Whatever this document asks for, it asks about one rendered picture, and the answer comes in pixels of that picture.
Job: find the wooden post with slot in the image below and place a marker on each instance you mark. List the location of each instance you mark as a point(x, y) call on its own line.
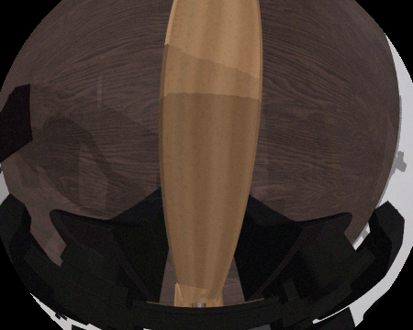
point(179, 303)

